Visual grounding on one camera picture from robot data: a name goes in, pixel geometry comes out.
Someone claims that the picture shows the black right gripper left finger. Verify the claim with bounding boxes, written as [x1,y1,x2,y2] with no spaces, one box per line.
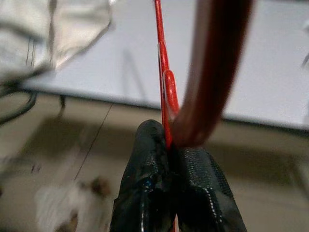
[110,119,176,232]

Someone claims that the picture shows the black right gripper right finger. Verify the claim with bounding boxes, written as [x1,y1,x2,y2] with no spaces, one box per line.
[174,146,249,232]

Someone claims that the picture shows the red wire hanger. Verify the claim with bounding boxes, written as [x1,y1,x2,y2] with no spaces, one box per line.
[153,0,254,232]

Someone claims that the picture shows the white garment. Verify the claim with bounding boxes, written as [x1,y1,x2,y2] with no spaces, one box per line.
[0,0,115,84]

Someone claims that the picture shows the white brown soft item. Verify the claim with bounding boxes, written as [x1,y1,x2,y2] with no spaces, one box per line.
[35,177,113,232]

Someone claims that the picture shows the white table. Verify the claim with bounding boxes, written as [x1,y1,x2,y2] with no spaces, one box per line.
[21,0,309,132]

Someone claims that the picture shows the black floor cables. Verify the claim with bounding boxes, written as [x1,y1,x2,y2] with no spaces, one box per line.
[0,81,38,125]

